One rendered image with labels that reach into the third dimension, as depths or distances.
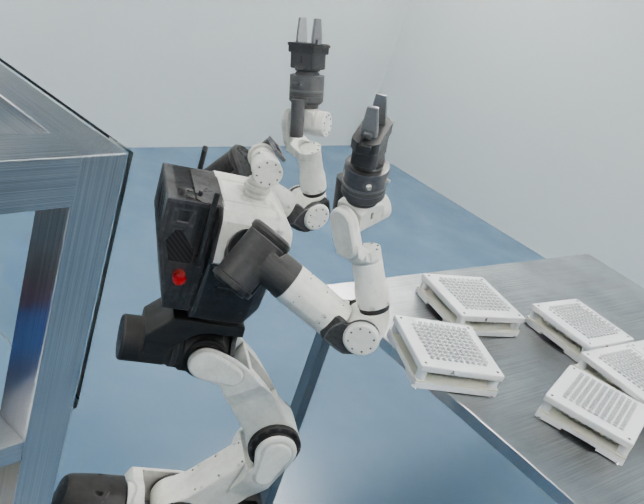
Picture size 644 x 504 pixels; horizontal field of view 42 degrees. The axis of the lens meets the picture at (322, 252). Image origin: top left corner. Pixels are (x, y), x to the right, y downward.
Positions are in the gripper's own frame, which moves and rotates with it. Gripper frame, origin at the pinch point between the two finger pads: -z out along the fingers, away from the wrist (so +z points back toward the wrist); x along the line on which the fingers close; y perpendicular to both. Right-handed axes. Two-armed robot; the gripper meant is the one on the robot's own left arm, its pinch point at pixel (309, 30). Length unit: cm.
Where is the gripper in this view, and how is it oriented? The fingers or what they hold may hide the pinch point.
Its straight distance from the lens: 220.2
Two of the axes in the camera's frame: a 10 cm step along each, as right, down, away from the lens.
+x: 7.1, 2.3, -6.7
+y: -7.0, 1.6, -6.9
